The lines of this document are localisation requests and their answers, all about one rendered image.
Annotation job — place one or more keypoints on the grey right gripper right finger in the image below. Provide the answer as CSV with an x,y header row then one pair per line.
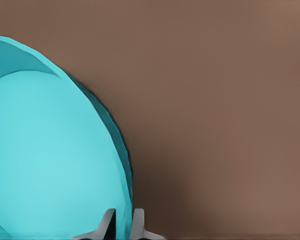
x,y
138,225

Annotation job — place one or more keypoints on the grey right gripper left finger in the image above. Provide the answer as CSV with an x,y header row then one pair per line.
x,y
103,226

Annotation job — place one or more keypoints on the turquoise round plate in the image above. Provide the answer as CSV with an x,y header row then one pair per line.
x,y
52,150

